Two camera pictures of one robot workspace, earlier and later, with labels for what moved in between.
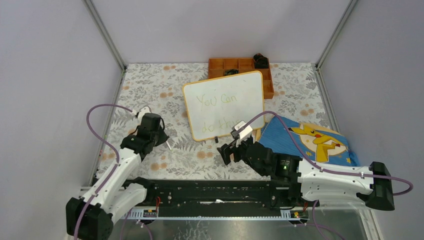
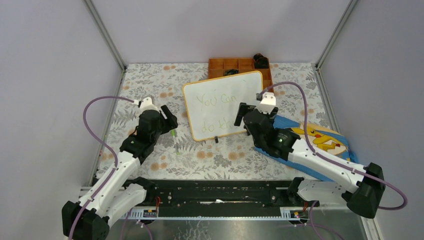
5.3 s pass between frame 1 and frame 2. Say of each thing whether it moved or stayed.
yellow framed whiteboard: stayed
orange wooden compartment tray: stayed
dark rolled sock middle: stayed
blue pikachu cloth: stayed
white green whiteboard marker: moved
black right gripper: moved
